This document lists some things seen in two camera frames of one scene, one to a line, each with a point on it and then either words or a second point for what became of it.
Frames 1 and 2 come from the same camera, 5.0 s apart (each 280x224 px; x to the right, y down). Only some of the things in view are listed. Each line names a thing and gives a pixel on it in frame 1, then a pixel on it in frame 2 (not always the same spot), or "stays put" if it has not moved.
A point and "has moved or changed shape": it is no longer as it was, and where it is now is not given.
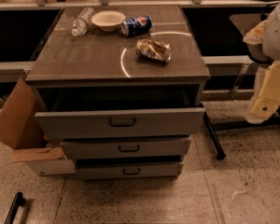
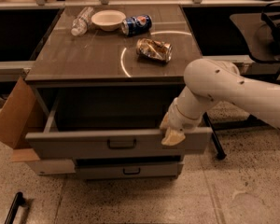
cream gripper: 278,36 → 182,118
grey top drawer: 120,122 has moved or changed shape
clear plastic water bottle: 79,25 stays put
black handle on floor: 19,201 stays put
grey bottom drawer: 96,171 stays put
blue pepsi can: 134,26 stays put
